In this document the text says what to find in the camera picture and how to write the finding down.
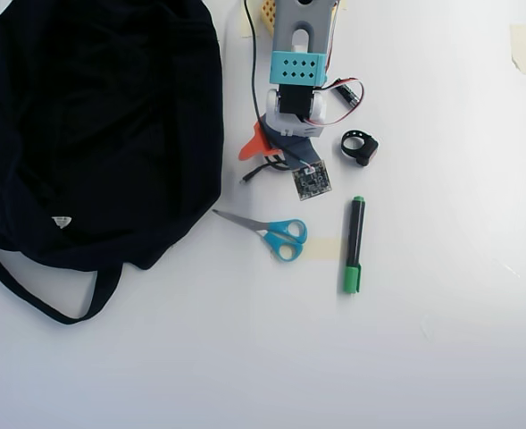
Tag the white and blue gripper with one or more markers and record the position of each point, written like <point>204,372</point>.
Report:
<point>254,145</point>

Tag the yellow perforated robot base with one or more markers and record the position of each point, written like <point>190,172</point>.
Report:
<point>268,15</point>

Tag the grey teal white robot arm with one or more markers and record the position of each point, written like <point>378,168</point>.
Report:
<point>296,67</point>

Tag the black fabric tote bag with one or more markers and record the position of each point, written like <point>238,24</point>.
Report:
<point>102,134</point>

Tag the small black flashlight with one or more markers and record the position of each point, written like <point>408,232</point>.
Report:
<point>349,95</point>

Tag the beige masking tape strip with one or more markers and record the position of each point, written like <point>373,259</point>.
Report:
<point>247,20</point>
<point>523,49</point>
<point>327,250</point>
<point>342,3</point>

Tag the green and black marker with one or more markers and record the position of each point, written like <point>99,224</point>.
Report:
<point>354,241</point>

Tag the bare camera circuit board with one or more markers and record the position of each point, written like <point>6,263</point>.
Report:
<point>312,181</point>

